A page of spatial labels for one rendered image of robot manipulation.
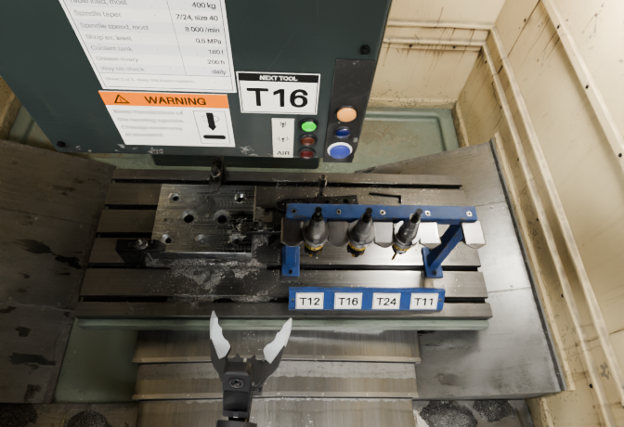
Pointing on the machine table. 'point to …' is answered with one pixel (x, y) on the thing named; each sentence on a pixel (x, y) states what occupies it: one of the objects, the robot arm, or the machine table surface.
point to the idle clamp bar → (318, 201)
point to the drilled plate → (209, 224)
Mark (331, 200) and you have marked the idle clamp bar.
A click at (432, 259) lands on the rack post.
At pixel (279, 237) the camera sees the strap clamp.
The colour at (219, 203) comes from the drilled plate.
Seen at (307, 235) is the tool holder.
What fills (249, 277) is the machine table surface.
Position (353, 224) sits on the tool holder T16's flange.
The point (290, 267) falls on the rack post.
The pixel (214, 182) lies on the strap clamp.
